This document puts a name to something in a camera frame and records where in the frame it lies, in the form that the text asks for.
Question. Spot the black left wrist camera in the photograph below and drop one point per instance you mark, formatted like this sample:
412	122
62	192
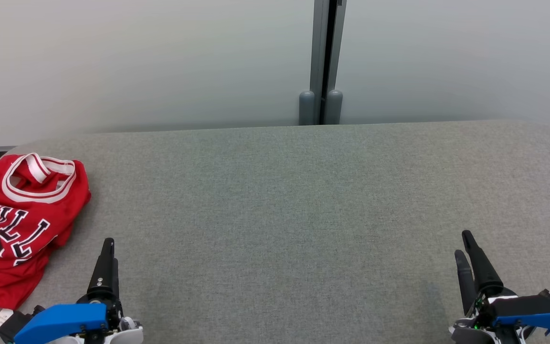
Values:
12	322

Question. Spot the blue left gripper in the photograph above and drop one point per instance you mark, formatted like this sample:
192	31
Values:
60	320

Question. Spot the red basketball jersey white sleeves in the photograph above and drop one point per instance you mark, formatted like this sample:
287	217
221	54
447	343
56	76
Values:
31	215

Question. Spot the grey metal partition post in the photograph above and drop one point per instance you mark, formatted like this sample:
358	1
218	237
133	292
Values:
320	43

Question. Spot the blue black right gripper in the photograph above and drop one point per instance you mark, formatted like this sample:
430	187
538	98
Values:
528	313

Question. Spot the grey cylindrical post bumper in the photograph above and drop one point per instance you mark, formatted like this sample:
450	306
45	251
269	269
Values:
306	107
334	106

